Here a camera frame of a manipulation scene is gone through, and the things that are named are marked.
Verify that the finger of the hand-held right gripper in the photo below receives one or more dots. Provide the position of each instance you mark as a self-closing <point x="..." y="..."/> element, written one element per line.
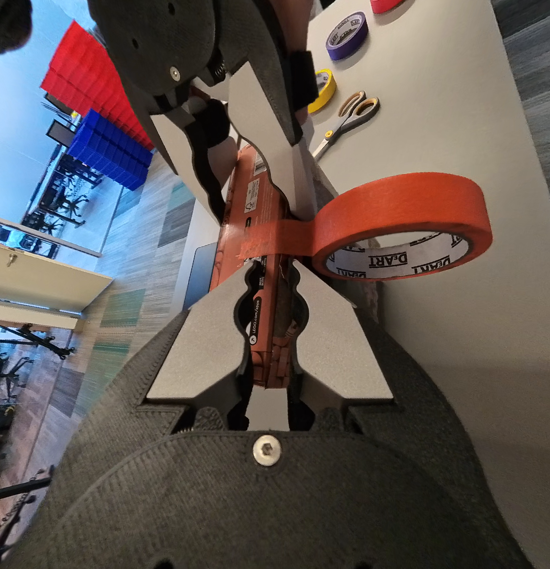
<point x="266" y="129"/>
<point x="181" y="151"/>

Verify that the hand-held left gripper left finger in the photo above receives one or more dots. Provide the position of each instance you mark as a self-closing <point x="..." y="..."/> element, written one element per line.
<point x="195" y="360"/>

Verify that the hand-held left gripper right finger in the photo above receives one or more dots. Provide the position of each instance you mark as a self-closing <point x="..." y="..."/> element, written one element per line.
<point x="346" y="360"/>

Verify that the black orchid lego box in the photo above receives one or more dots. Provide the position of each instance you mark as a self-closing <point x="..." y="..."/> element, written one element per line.
<point x="257" y="200"/>

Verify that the orange masking tape roll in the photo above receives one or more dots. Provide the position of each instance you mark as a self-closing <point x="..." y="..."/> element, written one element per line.
<point x="390" y="209"/>

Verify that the person's right hand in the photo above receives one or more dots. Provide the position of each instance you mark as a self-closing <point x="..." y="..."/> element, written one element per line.
<point x="221" y="162"/>

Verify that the stack of blue plastic bins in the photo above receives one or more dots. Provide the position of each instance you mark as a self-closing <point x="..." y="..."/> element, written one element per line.
<point x="110" y="151"/>

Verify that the yellow tape roll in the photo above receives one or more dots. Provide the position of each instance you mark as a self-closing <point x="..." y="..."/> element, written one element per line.
<point x="328" y="89"/>

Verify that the stack of red plastic bins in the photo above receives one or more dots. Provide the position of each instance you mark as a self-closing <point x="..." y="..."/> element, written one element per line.
<point x="88" y="80"/>

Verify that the purple tape roll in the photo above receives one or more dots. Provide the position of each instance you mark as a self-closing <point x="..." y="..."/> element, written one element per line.
<point x="341" y="49"/>

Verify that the black office chair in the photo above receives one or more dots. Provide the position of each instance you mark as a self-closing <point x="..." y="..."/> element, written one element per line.
<point x="61" y="204"/>

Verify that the black tripod stand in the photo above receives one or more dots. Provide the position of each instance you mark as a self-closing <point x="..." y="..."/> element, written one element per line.
<point x="57" y="349"/>

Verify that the pale wooden desk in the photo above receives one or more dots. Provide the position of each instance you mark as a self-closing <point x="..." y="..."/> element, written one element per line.
<point x="44" y="275"/>

